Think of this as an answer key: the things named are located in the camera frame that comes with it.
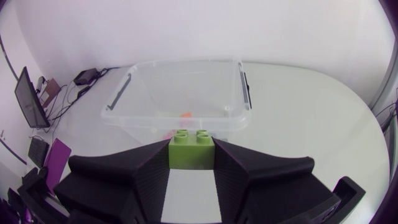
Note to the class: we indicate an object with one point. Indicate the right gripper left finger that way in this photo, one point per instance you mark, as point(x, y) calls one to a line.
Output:
point(124, 186)

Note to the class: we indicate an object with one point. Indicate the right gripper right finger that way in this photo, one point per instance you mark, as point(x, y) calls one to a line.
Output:
point(264, 189)

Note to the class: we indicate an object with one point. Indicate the green toy brick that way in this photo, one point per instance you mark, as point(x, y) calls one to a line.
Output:
point(191, 152)

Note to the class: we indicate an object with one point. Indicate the clear plastic container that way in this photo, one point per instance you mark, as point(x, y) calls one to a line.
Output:
point(177, 96)

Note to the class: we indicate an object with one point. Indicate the pink toy brick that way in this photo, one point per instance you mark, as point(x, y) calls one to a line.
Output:
point(169, 135)

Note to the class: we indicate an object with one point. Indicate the dark mat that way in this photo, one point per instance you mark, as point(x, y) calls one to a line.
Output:
point(57, 163)

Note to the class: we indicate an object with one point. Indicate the black keyboard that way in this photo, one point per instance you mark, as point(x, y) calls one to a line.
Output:
point(38, 152)

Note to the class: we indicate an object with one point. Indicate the orange toy brick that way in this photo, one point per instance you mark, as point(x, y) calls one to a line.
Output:
point(186, 114)

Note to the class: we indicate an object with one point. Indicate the black power brick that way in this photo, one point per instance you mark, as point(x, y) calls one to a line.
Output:
point(86, 76)

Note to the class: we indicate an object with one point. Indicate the dark screen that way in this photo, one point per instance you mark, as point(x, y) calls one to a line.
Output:
point(30, 99)

